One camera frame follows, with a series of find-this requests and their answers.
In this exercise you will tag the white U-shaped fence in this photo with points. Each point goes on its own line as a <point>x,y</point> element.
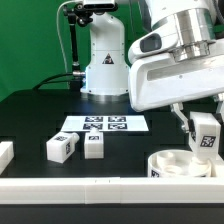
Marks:
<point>105,190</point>

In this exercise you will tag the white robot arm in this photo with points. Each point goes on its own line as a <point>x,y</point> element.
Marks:
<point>178,60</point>

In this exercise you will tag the white camera on mount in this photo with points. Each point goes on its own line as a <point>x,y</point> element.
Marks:
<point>99,4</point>

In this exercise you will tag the white fiducial marker sheet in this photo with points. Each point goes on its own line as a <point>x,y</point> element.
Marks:
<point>129,123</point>

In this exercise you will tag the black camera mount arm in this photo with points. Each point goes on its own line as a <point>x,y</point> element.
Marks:
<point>76,16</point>

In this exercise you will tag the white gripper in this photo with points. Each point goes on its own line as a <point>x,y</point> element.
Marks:
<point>156,79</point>

